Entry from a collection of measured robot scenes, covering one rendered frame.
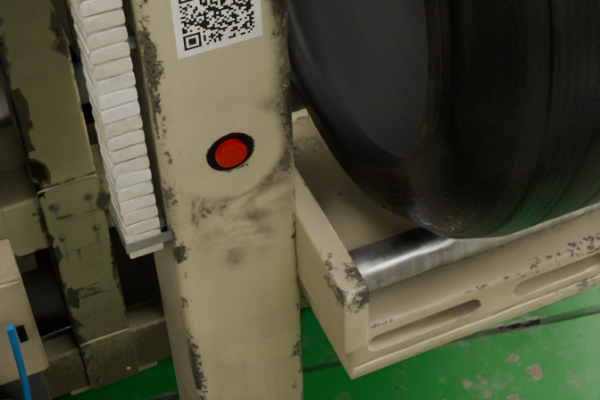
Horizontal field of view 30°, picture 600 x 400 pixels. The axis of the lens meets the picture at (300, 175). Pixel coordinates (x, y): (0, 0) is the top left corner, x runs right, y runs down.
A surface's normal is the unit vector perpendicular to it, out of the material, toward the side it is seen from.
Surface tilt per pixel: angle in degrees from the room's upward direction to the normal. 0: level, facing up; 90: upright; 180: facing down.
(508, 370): 0
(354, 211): 0
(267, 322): 90
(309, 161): 0
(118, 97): 90
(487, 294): 90
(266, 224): 90
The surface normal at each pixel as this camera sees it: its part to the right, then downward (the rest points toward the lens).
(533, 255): -0.03, -0.70
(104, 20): 0.40, 0.64
